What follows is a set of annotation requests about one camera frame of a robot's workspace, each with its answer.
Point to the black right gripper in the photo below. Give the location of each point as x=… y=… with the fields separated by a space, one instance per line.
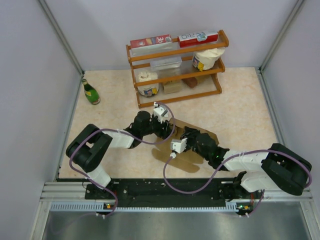
x=190 y=133

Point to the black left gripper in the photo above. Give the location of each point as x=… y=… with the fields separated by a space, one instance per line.
x=162 y=133

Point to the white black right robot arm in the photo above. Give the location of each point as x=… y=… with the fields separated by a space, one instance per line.
x=268 y=169

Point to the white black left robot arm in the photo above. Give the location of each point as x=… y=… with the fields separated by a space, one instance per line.
x=89 y=147

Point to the red foil wrap box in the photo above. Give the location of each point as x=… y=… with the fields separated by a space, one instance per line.
x=154 y=42

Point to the red white toothpaste box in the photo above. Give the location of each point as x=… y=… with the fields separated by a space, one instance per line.
x=197 y=38

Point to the orange wooden shelf rack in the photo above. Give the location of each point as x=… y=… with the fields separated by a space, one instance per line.
x=148 y=84

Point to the green glass bottle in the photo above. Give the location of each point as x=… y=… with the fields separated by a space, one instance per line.
x=90 y=92

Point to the red brown brick block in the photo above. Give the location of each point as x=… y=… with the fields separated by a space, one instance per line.
x=191 y=82

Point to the clear plastic container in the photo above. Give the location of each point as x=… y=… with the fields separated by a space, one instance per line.
x=166 y=63

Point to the white bag upper shelf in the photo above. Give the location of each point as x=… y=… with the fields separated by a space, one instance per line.
x=205 y=60

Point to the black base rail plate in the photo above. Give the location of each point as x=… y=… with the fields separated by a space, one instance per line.
x=178 y=193

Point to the aluminium frame rail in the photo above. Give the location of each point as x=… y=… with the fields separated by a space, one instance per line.
x=70 y=197

